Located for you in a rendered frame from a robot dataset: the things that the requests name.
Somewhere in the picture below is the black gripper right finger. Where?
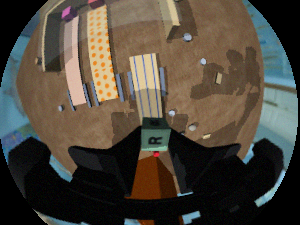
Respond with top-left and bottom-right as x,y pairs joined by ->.
167,127 -> 242,194

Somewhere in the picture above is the grey-green labelled cube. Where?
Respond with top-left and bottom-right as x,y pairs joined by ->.
141,117 -> 171,150

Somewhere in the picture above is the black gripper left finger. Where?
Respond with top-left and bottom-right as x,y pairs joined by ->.
68,125 -> 142,197

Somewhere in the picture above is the beige strip with blue lines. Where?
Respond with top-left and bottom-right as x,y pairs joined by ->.
129,54 -> 162,124

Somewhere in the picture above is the tan strip with orange polka dots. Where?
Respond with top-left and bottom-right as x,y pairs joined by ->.
88,34 -> 119,101

